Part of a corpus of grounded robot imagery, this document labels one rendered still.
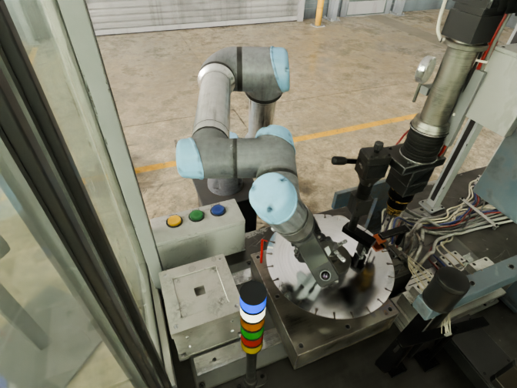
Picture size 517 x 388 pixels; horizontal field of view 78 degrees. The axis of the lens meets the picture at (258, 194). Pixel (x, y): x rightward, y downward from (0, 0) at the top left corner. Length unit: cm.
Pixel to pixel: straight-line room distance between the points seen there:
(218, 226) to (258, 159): 46
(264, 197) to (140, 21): 606
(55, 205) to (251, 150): 37
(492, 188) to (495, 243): 73
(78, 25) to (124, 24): 586
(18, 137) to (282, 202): 35
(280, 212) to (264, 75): 48
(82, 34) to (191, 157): 24
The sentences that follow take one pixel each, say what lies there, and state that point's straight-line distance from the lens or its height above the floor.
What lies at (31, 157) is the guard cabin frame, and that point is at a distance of 26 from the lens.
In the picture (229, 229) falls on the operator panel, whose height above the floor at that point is 88.
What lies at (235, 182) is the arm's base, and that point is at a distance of 131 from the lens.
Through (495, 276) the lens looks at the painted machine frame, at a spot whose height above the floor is 105.
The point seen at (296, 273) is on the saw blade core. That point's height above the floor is 95.
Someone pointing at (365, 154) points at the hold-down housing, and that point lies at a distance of 72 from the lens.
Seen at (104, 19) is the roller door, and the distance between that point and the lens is 644.
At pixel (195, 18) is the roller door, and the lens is 659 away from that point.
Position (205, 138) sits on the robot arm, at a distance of 60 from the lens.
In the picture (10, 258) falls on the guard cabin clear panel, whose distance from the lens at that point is 22.
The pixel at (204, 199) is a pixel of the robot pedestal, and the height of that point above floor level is 75.
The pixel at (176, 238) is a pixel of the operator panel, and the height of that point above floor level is 90.
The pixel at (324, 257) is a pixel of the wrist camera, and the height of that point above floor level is 111.
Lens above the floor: 163
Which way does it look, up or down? 41 degrees down
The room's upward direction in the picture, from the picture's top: 2 degrees clockwise
